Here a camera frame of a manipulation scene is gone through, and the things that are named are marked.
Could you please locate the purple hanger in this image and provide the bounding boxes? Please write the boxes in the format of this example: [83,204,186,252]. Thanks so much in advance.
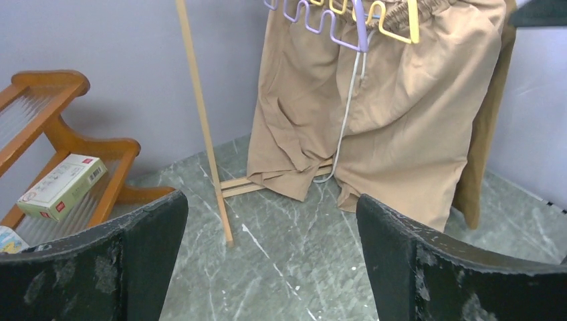
[263,0,369,53]

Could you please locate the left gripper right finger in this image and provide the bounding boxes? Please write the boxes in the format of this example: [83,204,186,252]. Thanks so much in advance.
[356,195,566,320]

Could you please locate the blue item blister pack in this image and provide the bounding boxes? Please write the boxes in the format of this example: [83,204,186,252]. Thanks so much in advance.
[0,226,29,254]

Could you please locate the brown hanging shorts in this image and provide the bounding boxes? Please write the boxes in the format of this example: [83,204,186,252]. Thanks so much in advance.
[453,0,517,229]

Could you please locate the beige shorts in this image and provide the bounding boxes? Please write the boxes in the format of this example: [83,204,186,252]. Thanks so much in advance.
[247,1,506,231]

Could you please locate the yellow hanger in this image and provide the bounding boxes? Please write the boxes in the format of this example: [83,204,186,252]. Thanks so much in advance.
[305,1,425,52]

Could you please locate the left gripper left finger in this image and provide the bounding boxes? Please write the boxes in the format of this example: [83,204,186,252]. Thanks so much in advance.
[1,190,189,320]

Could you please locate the white green box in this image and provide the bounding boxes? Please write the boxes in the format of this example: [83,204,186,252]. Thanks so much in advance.
[16,154,107,221]

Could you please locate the orange wooden shelf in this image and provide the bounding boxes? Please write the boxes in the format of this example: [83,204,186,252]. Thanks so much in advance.
[1,70,174,246]

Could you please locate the wooden clothes rack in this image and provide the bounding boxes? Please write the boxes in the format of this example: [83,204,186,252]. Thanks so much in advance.
[174,0,334,248]

